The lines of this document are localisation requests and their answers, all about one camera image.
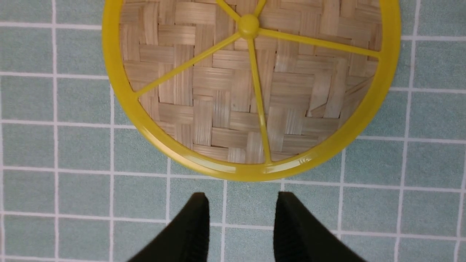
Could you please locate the yellow bamboo steamer lid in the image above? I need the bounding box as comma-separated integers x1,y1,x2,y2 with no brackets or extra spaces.
102,0,402,181

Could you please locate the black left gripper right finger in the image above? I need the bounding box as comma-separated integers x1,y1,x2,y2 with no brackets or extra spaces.
273,192,365,262

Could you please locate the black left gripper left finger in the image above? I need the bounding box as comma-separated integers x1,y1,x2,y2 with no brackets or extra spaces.
129,192,210,262

